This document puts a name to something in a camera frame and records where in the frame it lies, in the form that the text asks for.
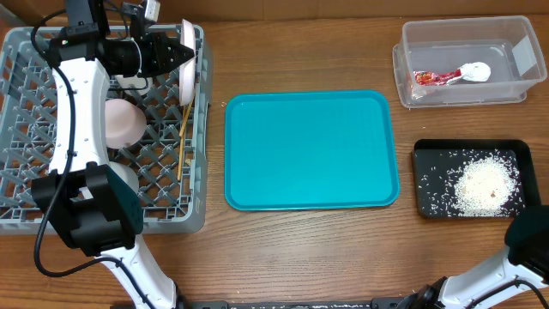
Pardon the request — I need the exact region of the large white dinner plate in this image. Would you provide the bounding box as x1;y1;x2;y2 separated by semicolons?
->
178;20;196;106

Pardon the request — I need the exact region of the white cup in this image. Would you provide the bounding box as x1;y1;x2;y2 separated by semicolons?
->
114;75;153;96

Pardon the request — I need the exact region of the small white bowl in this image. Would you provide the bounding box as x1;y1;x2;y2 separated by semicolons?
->
105;99;147;149

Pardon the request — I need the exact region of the grey metal bowl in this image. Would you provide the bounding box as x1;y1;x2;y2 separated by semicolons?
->
108;161;139;194

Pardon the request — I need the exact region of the red snack wrapper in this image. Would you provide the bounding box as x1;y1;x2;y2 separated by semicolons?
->
410;69;463;99

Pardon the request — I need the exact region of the white tissue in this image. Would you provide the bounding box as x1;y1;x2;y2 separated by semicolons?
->
459;62;492;82

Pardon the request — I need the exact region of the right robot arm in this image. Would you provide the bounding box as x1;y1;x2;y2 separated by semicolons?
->
397;206;548;309

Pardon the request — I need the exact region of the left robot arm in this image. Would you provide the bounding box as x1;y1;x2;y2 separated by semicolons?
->
31;1;196;308

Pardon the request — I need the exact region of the grey plastic dish rack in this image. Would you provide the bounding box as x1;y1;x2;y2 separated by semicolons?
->
1;26;213;235

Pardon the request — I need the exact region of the teal serving tray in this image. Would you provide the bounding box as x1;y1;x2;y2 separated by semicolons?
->
224;90;400;211

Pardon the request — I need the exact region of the clear plastic container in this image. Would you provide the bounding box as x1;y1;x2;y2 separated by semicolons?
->
392;15;548;108

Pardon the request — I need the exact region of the black plastic tray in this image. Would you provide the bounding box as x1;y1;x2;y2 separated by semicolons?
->
412;139;541;219

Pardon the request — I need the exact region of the pile of rice grains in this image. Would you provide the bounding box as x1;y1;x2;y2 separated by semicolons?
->
413;148;525;218

